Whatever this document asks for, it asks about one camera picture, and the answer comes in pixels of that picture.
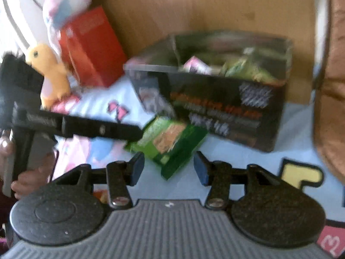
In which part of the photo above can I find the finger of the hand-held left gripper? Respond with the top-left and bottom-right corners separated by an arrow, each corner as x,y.
63,115 -> 143,142

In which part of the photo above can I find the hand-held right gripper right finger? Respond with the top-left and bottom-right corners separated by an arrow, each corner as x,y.
194,151 -> 281,209

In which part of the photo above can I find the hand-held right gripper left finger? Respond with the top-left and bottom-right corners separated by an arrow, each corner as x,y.
55,152 -> 145,209

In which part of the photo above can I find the green cracker packet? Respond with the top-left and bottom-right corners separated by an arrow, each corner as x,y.
124,116 -> 209,181
221,47 -> 286,85

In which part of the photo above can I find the black tin box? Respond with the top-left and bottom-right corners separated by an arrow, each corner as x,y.
123,32 -> 294,152

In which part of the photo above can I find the pink snack carton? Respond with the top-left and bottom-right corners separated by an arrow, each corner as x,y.
182,55 -> 213,76

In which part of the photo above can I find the person's left hand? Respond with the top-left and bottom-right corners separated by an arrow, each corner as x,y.
0,136 -> 56,200

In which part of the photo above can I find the yellow plush toy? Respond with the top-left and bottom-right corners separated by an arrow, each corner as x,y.
25,43 -> 72,110

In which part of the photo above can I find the printed bed sheet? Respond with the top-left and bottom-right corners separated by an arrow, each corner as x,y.
0,74 -> 345,259

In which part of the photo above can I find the red gift box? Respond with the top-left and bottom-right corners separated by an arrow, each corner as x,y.
60,6 -> 128,87

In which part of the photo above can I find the pastel plush fish toy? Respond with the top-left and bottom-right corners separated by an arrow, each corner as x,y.
42,0 -> 93,57

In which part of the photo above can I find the wooden board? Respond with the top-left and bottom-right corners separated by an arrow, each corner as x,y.
89,0 -> 328,106

